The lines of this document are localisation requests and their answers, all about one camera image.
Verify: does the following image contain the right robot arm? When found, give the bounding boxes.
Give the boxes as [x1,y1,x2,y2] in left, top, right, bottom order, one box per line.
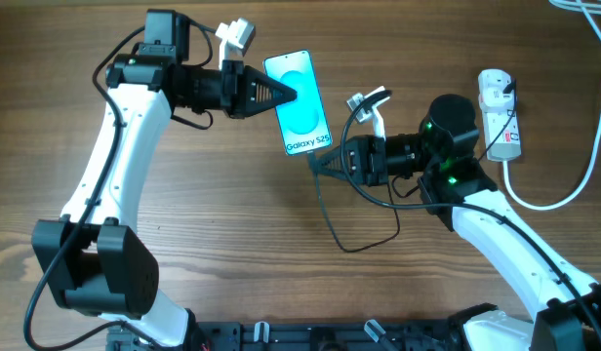
[308,95,601,350]

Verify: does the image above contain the black USB charging cable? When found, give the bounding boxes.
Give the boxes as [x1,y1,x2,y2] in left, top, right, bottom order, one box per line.
[304,78,518,254]

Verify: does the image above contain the white power strip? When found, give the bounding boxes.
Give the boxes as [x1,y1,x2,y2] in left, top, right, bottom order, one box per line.
[478,68,521,162]

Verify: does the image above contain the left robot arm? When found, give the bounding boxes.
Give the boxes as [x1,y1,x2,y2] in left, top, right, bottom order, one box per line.
[32,10,297,350]

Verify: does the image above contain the smartphone with teal screen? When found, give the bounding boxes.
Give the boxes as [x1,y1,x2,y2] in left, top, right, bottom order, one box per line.
[262,50,333,156]

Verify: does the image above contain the white USB charger plug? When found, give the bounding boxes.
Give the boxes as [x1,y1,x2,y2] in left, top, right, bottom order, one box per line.
[479,84,516,113]

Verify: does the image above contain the black right camera cable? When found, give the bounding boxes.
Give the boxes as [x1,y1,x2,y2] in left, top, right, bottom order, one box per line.
[340,90,601,351]

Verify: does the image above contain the white power strip cord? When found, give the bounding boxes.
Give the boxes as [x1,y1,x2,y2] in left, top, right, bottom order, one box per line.
[501,0,601,213]

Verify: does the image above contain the white cables at corner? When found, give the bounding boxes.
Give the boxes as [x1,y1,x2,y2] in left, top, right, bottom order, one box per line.
[547,0,601,18]

